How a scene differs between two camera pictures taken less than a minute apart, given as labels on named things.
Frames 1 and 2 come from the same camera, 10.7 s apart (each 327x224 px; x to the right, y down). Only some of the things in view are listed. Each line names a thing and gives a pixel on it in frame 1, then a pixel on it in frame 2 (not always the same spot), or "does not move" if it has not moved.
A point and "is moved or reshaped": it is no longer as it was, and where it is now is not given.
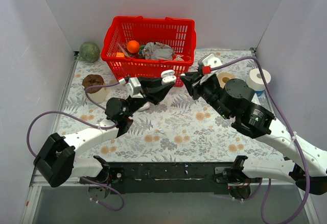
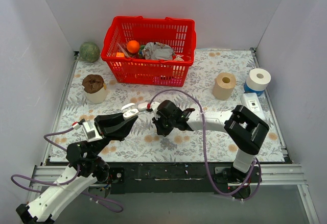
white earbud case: x=168 y=76 is moved or reshaped
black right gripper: x=200 y=88 to x=165 y=117
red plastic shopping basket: x=145 y=47 does not move
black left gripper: x=147 y=90 to x=101 y=127
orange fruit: x=133 y=46 does not move
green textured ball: x=89 y=52 does not move
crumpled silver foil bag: x=155 y=50 does not move
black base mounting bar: x=173 y=177 does not move
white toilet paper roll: x=254 y=79 does not move
